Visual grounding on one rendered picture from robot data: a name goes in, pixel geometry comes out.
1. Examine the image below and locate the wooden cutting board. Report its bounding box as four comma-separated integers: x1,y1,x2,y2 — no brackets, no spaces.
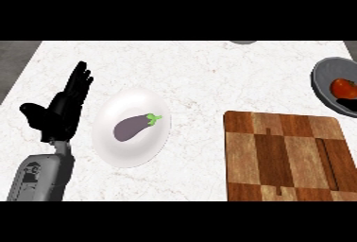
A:
221,110,357,202

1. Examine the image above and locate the grey pan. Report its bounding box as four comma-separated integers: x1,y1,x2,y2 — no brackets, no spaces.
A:
310,56,357,119

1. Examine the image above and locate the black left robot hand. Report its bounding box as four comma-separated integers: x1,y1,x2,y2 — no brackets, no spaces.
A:
18,60,94,144

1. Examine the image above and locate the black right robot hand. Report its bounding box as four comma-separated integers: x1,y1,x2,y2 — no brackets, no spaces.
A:
335,97,357,112

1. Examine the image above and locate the white oval plate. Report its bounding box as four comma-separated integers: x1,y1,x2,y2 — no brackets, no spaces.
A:
90,87,173,169

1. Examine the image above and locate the red tomato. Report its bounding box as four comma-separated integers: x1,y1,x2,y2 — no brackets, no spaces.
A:
329,78,357,100

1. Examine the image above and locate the purple eggplant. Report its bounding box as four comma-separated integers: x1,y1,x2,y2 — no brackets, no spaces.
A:
112,112,165,143

